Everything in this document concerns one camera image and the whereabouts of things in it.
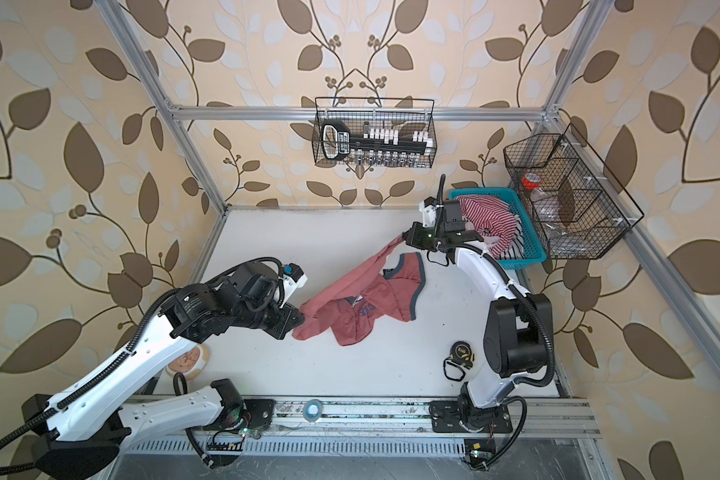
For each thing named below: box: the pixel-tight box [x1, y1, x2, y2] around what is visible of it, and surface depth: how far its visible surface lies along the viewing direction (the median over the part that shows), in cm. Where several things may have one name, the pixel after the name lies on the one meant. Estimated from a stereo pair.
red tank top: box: [292, 236, 424, 347], surface depth 93 cm
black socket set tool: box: [321, 120, 433, 168], surface depth 86 cm
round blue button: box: [303, 399, 322, 423], surface depth 77 cm
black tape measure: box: [443, 341, 474, 381], surface depth 83 cm
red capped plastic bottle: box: [522, 172, 567, 224], surface depth 80 cm
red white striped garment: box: [455, 195, 524, 260], surface depth 106 cm
